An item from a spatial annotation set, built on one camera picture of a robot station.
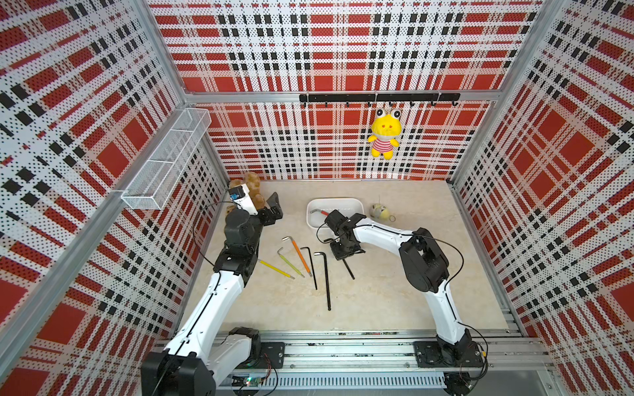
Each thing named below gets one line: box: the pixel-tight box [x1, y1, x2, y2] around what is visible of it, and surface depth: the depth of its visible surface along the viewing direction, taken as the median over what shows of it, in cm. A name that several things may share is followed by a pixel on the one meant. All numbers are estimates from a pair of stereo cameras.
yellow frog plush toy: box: [367, 108, 403, 161], surface depth 95 cm
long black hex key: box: [313, 251, 332, 312], surface depth 92 cm
